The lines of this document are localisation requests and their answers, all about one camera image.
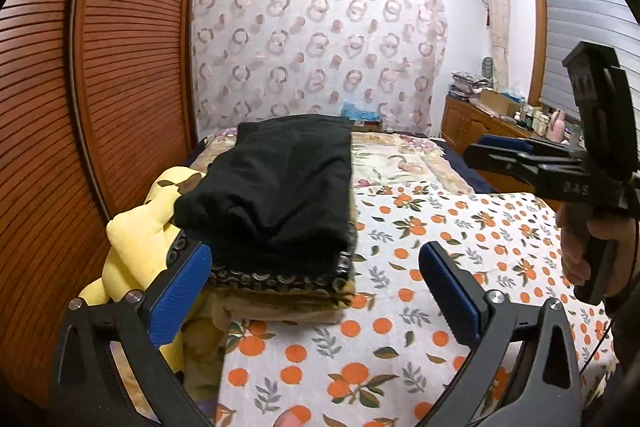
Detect black t-shirt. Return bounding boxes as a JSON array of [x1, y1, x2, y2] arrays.
[[174, 114, 352, 277]]

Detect person's right hand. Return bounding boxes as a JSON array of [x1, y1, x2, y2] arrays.
[[556, 204, 639, 297]]

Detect yellow plush toy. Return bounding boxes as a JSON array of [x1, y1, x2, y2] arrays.
[[77, 164, 206, 373]]

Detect folded tan brown garment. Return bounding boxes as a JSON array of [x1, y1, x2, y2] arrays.
[[207, 280, 356, 329]]

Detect pink kettle on cabinet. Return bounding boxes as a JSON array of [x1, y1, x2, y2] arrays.
[[546, 109, 565, 143]]

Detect floral orange-print bed sheet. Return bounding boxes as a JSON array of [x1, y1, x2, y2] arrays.
[[184, 133, 617, 426]]

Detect navy blue blanket edge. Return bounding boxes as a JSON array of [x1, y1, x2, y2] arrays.
[[433, 139, 497, 194]]

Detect folded black circle-patterned garment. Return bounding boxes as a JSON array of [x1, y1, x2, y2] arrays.
[[162, 223, 357, 299]]

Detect cardboard box on cabinet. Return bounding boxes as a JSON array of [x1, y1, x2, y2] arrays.
[[477, 89, 521, 117]]

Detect wooden sideboard cabinet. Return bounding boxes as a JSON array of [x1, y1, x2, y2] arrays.
[[440, 96, 535, 193]]

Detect grey window roller blind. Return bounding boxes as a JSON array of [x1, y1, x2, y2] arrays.
[[540, 0, 639, 118]]

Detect blue box behind bed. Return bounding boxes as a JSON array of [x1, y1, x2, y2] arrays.
[[340, 102, 382, 132]]

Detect circle-patterned sheer curtain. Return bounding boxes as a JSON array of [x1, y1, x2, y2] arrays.
[[192, 0, 448, 135]]

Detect wooden louvered wardrobe door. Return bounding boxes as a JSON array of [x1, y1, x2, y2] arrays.
[[1, 0, 196, 407]]

